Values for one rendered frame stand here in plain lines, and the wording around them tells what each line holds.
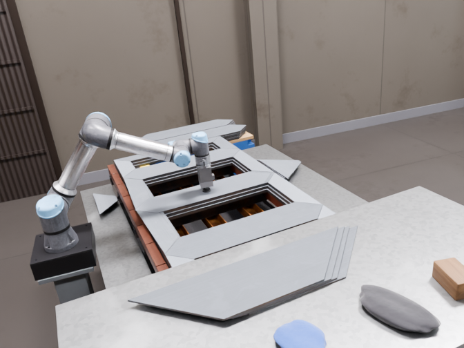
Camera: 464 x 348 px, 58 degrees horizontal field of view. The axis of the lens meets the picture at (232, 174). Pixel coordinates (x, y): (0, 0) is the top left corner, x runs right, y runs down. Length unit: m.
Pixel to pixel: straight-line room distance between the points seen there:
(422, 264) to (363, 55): 4.43
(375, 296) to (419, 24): 5.09
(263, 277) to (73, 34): 3.72
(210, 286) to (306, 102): 4.26
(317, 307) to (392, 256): 0.31
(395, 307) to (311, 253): 0.29
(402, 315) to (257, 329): 0.33
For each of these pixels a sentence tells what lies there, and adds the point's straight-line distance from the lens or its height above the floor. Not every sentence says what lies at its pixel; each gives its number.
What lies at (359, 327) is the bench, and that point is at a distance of 1.07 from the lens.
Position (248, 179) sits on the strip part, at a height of 0.86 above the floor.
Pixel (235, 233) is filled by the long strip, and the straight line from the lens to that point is 1.77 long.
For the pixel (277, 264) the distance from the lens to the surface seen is 1.21.
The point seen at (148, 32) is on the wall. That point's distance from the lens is 4.58.
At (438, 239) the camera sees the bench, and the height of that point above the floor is 1.05.
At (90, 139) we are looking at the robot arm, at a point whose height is 1.26.
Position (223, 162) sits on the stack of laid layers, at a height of 0.84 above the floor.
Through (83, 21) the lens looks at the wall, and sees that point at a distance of 4.54.
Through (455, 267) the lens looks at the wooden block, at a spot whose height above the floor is 1.10.
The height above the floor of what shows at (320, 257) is 1.07.
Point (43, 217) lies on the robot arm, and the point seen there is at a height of 0.95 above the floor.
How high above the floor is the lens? 1.79
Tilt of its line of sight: 23 degrees down
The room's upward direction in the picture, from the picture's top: 6 degrees counter-clockwise
